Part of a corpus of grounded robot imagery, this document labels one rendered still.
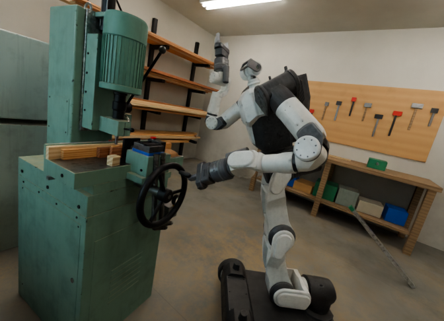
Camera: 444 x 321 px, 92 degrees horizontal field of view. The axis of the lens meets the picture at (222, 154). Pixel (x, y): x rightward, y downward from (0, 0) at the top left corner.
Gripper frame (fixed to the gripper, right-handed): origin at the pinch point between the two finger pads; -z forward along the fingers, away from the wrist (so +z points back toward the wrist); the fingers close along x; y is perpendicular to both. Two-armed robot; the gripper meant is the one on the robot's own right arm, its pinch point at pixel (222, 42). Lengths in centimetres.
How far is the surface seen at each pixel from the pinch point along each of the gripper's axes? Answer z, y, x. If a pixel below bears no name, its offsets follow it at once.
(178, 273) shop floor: 154, 40, -18
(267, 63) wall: -119, 61, -262
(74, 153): 72, 30, 62
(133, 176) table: 81, 13, 47
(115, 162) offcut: 75, 16, 53
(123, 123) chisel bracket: 57, 23, 46
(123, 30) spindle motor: 23, 12, 57
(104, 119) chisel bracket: 56, 33, 49
